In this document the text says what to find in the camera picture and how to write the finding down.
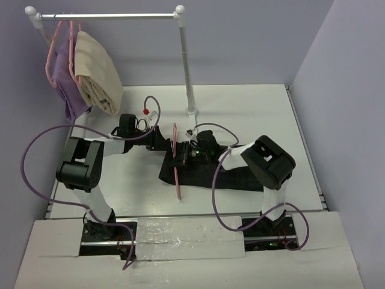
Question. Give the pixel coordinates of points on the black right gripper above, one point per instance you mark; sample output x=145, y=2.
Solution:
x=183, y=158

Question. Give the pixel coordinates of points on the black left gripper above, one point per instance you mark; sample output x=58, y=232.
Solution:
x=156, y=142

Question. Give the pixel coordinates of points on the black trousers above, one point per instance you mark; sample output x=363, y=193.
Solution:
x=201, y=173

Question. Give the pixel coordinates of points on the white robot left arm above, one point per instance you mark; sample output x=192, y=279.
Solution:
x=80, y=168

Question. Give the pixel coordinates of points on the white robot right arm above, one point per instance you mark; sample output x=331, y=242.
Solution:
x=259, y=166

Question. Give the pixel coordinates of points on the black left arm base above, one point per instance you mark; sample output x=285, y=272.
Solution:
x=100, y=240

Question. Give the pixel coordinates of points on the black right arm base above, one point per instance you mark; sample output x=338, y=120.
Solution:
x=263, y=237

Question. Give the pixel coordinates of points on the beige folded trousers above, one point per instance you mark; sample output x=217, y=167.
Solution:
x=100, y=84

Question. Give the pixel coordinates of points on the pink hanger with beige trousers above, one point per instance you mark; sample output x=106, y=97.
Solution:
x=72, y=45

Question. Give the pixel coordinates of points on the pink hanger with purple cloth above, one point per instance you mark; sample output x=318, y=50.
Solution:
x=51, y=53

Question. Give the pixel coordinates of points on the purple folded cloth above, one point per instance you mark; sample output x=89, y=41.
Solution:
x=75, y=105

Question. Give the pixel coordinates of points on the silver tape patch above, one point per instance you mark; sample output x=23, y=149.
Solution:
x=169, y=239

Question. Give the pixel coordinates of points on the white cardboard cover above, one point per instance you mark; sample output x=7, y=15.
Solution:
x=52, y=260

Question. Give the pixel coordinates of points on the white metal clothes rack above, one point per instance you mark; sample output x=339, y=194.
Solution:
x=179, y=15

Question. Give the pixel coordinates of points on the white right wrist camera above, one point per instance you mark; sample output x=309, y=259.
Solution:
x=191, y=134

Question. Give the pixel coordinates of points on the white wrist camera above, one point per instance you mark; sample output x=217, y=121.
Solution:
x=152, y=115
x=191, y=134

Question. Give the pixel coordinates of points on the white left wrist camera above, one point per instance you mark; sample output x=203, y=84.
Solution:
x=152, y=115

